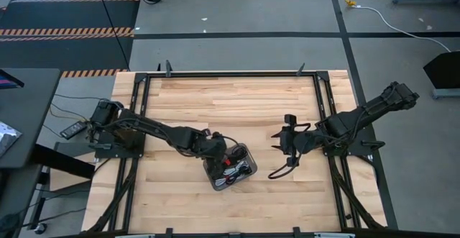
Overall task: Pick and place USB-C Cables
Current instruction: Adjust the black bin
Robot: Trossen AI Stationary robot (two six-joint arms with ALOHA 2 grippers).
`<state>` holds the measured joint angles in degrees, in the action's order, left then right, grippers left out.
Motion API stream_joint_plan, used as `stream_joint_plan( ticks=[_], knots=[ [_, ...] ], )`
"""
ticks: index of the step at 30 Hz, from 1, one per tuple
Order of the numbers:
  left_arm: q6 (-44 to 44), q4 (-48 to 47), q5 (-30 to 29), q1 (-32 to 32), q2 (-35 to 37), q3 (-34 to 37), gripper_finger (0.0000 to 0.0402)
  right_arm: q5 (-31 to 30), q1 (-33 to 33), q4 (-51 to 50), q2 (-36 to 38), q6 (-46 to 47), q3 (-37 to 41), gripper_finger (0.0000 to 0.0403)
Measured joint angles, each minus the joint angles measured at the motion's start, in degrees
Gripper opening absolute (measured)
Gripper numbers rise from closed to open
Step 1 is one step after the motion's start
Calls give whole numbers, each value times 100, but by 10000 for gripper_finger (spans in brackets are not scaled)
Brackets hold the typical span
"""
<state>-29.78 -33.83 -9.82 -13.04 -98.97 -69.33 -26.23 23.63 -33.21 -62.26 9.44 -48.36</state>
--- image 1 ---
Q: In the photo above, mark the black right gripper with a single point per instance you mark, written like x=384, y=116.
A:
x=296, y=141

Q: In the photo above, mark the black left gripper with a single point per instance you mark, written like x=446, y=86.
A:
x=217, y=151

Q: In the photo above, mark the grey translucent plastic bin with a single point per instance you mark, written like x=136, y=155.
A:
x=251, y=167

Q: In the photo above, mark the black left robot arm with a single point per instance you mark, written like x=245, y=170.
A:
x=172, y=135

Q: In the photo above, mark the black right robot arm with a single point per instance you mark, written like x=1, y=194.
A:
x=359, y=117

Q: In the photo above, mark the black remote control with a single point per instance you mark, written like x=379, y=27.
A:
x=73, y=130

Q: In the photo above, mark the black crossbeam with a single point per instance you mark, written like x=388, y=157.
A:
x=61, y=160

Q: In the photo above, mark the black cabinet on grey base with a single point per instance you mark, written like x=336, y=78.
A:
x=443, y=70

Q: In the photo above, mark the black desk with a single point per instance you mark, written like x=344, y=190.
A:
x=32, y=105

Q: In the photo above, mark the black caster wheel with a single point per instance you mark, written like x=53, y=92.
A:
x=41, y=228

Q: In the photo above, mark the printed magazine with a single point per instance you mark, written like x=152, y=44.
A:
x=7, y=137

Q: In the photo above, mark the black hazard-striped floor mat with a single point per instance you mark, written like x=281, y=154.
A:
x=54, y=15

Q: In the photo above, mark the dark monitor screen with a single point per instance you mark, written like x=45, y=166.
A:
x=9, y=81

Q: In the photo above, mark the black aluminium table frame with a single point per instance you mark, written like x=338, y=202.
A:
x=233, y=74

